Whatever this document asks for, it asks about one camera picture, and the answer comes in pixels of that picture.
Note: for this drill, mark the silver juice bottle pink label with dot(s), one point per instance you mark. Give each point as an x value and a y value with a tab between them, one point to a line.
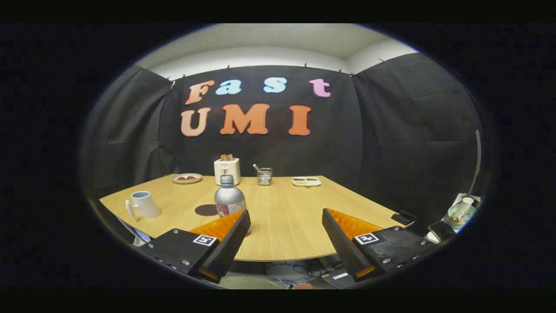
229	198

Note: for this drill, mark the white divided dish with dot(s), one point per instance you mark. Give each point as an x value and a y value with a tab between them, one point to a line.
306	181

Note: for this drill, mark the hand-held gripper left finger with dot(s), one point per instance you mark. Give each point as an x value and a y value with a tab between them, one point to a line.
226	245

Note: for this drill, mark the black flat device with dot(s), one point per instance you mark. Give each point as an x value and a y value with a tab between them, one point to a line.
442	230

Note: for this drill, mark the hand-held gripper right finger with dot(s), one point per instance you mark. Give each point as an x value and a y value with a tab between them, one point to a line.
343	243

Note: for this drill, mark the wooden table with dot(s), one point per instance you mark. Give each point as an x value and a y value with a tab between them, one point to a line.
286	217

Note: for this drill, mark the dark brown round coaster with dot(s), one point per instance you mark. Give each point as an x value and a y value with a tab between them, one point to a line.
205	210

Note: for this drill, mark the white paper cup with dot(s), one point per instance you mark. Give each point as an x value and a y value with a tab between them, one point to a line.
466	203

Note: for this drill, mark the white toaster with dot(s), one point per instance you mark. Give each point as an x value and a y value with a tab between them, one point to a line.
226	169

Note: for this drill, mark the metal mesh holder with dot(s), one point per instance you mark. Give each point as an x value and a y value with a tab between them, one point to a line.
264	177

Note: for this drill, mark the white plate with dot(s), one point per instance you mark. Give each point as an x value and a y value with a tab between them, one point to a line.
186	180

